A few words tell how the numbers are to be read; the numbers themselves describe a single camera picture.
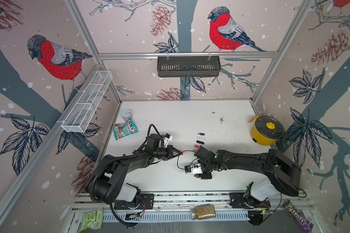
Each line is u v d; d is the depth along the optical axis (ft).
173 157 2.55
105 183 1.43
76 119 2.32
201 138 3.21
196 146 3.13
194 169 2.39
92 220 2.24
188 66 3.40
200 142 3.15
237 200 2.40
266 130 3.02
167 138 2.73
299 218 2.21
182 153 2.74
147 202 2.40
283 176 1.43
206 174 2.39
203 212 2.20
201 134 3.30
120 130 3.22
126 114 3.50
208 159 2.19
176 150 2.68
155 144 2.35
